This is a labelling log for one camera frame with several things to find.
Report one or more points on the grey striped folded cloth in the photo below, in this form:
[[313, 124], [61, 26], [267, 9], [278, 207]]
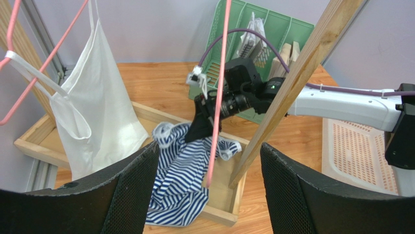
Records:
[[250, 45]]

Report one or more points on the green plastic file organizer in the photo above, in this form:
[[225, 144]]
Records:
[[277, 28]]

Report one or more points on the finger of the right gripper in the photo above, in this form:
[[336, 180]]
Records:
[[199, 129]]

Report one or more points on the white plastic basket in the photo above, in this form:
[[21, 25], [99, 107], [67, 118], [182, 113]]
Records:
[[354, 154]]

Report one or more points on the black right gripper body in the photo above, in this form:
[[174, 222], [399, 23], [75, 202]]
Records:
[[204, 112]]

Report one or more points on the blue white striped tank top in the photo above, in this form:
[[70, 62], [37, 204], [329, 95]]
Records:
[[178, 195]]

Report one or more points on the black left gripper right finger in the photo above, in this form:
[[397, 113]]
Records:
[[301, 200]]

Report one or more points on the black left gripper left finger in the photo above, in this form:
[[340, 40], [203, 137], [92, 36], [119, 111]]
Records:
[[114, 200]]

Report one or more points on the wooden clothes rack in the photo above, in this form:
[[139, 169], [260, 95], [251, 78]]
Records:
[[113, 169]]

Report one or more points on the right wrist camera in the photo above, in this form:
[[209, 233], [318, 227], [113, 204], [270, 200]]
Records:
[[197, 78]]

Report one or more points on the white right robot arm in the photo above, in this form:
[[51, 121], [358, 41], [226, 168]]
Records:
[[392, 112]]

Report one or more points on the beige books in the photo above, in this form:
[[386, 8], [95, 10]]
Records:
[[289, 54]]

